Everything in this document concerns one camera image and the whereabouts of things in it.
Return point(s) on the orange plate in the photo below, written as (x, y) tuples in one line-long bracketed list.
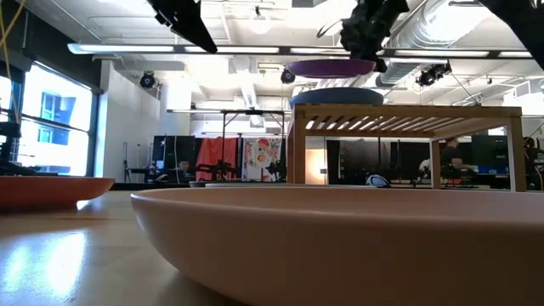
[(47, 191)]

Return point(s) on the purple plate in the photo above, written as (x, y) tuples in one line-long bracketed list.
[(331, 68)]

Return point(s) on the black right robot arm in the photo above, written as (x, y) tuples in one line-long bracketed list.
[(523, 21)]

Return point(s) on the long ceiling light bar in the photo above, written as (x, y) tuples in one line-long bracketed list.
[(127, 48)]

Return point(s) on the light grey plate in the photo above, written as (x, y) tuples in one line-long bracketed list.
[(255, 185)]

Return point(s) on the person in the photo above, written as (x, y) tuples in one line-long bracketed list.
[(533, 161), (451, 155)]

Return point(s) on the peach plate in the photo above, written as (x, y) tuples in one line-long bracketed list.
[(340, 246)]

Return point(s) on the orange hanging cloth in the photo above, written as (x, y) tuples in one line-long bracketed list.
[(214, 155)]

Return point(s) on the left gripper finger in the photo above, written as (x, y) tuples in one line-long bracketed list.
[(187, 21)]

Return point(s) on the wooden slatted shelf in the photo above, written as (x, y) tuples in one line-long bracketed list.
[(404, 112)]

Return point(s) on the black metal rack frame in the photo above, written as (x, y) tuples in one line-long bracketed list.
[(255, 112)]

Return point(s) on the large glass window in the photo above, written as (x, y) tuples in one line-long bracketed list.
[(55, 127)]

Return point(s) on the silver air duct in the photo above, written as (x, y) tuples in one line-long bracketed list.
[(433, 25)]

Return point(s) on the white blue ball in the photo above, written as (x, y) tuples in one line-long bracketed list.
[(377, 181)]

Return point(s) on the colourful printed poster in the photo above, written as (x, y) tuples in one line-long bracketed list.
[(261, 157)]

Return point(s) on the black ceiling spotlight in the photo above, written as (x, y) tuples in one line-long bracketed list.
[(287, 76), (433, 73), (147, 80)]

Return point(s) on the blue plate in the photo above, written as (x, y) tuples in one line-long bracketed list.
[(336, 98)]

